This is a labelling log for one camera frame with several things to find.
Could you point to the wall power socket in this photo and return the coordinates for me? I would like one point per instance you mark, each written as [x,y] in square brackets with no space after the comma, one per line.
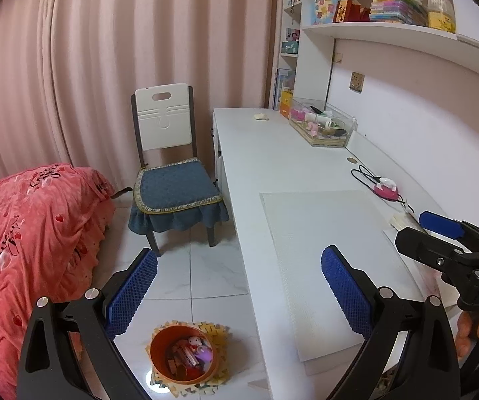
[357,82]

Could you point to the small cream eraser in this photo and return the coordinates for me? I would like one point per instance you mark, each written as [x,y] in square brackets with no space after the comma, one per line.
[261,117]

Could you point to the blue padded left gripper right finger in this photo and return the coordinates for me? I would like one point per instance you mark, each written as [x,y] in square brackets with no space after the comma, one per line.
[352,288]

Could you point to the red gift bag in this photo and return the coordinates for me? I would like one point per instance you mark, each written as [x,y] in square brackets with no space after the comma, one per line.
[350,11]

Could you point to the white chair blue cushion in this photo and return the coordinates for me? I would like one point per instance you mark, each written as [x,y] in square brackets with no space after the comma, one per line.
[173,189]

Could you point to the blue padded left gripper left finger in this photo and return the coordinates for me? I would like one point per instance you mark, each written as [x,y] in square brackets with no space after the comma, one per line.
[125,290]

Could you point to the pink curtain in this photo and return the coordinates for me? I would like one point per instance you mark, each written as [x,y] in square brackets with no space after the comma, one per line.
[68,69]

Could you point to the orange trash bin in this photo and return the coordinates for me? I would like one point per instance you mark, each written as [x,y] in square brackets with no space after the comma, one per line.
[183,354]

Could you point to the colourful box stack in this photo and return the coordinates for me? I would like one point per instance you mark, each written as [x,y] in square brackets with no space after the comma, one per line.
[399,12]

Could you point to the clear acrylic organizer tray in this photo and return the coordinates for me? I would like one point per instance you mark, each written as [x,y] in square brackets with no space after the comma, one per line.
[320,124]

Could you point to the white wall shelf unit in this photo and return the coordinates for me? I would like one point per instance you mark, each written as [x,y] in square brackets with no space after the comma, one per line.
[403,55]

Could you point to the pink white charger device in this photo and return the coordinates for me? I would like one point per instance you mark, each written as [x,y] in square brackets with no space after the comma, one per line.
[386,187]

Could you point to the yellow labelled jar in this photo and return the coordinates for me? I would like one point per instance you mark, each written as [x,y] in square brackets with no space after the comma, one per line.
[441,15]

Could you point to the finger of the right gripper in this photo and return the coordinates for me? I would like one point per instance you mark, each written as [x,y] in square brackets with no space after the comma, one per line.
[441,225]
[428,250]

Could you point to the white desk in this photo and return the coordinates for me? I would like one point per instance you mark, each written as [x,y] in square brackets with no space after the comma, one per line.
[256,157]

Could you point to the pink floral bed quilt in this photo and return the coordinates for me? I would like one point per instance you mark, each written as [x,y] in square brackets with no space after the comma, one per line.
[52,220]

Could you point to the translucent textured desk mat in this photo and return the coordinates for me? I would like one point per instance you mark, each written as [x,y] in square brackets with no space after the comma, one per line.
[320,239]

